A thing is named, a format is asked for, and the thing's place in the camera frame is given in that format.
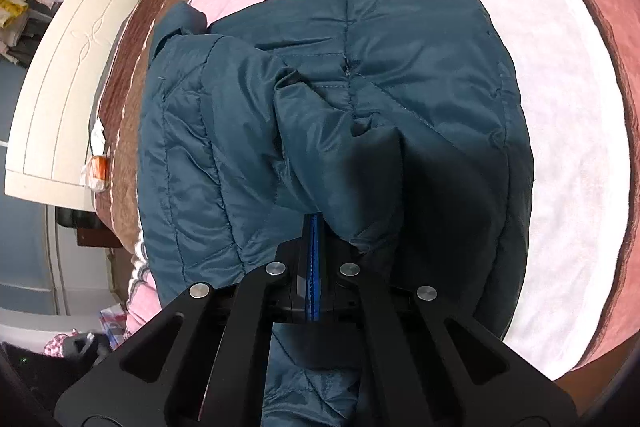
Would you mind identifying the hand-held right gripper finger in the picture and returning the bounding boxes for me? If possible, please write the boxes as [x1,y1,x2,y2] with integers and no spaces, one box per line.
[317,229,576,427]
[54,213,321,427]

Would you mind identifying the teal puffer jacket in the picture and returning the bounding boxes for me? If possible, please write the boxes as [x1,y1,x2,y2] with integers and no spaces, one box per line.
[137,0,536,427]

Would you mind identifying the pile of clothes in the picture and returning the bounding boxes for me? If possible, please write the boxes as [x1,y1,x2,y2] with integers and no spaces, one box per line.
[0,0,68,68]

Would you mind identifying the blue red plaid cloth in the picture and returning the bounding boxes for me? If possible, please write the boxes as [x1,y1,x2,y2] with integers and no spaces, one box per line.
[99,304,132,352]

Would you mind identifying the dark wooden nightstand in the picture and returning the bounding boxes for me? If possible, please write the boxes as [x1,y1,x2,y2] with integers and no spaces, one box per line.
[56,207,123,250]

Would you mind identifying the orange packet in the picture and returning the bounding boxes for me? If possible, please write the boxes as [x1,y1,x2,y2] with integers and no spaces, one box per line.
[80,154,111,192]

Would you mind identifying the brown fleece blanket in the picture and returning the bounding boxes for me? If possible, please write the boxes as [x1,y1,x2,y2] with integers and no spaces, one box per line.
[87,0,236,258]

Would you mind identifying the pink checked cloth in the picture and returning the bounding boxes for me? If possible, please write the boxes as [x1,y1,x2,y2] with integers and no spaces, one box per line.
[42,332,78,358]

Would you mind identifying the pink white striped blanket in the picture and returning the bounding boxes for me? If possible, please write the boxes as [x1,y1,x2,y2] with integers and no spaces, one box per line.
[122,0,633,380]

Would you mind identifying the white cabinet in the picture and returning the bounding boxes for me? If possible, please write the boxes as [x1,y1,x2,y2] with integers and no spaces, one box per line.
[0,202,126,323]

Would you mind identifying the cream wooden headboard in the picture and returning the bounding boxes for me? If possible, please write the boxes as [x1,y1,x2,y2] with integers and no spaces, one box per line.
[4,0,188,212]

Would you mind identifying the rust red bed sheet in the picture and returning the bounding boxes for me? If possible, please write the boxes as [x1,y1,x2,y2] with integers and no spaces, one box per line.
[505,0,640,380]

